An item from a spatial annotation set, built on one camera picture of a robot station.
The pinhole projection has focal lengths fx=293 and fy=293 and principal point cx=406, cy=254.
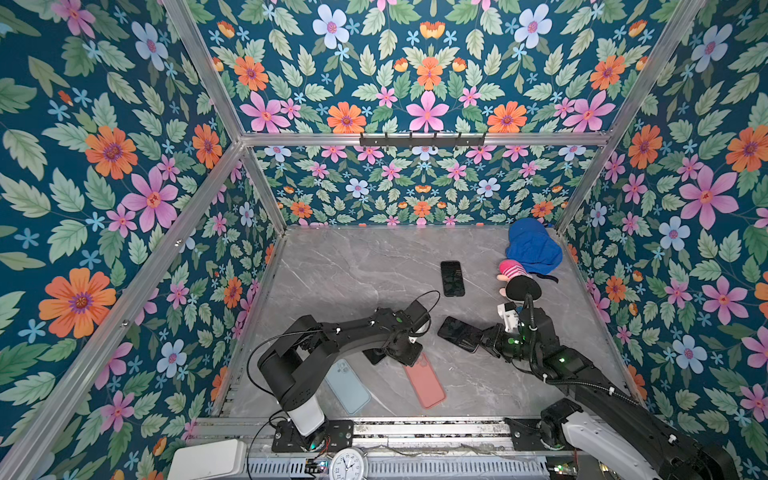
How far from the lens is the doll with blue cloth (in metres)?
0.98

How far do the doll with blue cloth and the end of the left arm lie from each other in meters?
0.36

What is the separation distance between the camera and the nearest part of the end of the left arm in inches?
26.5
